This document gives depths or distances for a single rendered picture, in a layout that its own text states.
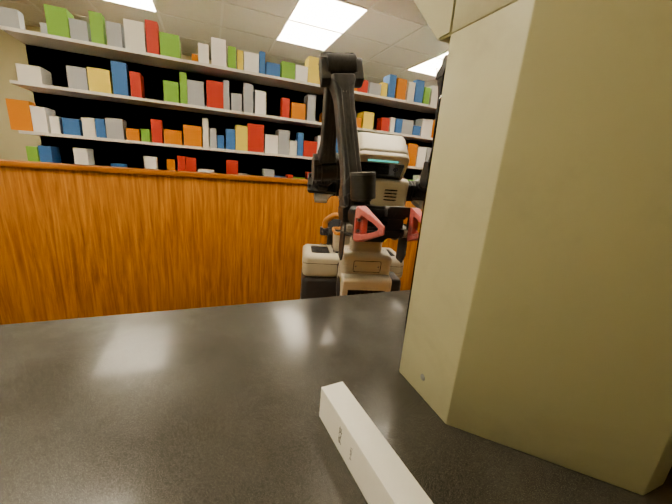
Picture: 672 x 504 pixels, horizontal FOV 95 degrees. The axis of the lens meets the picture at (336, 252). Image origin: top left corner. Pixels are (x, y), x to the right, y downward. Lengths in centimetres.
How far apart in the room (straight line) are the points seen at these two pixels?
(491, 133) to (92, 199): 227
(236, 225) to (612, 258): 218
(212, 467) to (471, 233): 37
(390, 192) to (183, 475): 112
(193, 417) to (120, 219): 203
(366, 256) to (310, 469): 104
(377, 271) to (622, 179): 109
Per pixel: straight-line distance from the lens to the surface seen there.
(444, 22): 49
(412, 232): 64
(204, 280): 246
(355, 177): 68
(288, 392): 48
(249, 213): 234
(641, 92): 39
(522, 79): 38
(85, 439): 48
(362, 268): 135
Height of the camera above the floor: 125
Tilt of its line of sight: 15 degrees down
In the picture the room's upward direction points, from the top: 5 degrees clockwise
